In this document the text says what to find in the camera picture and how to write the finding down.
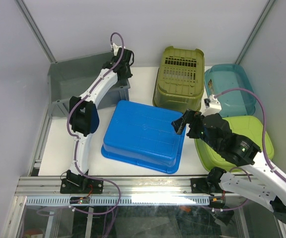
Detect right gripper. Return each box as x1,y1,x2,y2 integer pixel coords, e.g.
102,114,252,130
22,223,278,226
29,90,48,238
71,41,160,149
171,109,220,153

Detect olive slotted basket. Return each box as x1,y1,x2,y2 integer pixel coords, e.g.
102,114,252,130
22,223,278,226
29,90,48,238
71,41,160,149
152,46,205,113

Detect blue plastic tub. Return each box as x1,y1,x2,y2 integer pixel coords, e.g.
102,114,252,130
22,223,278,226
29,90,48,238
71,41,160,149
101,100,185,174

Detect grey plastic crate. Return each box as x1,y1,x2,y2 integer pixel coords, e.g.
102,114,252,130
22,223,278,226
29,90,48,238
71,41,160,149
47,51,131,119

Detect teal translucent container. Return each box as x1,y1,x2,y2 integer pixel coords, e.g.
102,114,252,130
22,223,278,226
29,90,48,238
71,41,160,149
205,63,256,118

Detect lime green basin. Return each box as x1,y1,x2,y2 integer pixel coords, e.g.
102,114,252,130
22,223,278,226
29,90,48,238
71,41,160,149
195,116,263,172

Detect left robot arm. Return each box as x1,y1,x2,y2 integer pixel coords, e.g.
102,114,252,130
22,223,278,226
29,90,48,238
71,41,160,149
62,47,134,193

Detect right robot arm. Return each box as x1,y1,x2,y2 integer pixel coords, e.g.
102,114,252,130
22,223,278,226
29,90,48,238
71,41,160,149
171,110,286,224

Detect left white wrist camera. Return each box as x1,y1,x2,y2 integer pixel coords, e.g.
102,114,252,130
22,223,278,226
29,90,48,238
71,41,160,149
111,43,125,56

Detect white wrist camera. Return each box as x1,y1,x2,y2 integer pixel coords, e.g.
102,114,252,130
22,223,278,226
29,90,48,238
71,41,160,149
111,43,125,56
202,95,221,116

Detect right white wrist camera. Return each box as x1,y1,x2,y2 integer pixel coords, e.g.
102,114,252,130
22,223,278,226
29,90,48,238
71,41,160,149
202,95,221,116

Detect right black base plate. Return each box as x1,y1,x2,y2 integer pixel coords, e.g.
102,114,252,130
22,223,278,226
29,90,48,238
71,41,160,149
190,178,222,195

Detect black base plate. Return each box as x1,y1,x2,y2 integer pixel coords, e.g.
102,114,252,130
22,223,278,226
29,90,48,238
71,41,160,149
190,178,222,195
60,177,103,194

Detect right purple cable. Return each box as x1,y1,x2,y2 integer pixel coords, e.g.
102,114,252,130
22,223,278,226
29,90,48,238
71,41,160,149
207,88,286,213

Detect white slotted cable duct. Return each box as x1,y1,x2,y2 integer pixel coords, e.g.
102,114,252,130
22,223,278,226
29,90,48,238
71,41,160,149
26,194,210,207

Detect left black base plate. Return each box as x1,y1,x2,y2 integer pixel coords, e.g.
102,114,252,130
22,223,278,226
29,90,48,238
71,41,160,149
60,177,103,194

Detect aluminium mounting rail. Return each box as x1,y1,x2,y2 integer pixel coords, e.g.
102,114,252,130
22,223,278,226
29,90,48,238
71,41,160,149
15,176,207,196

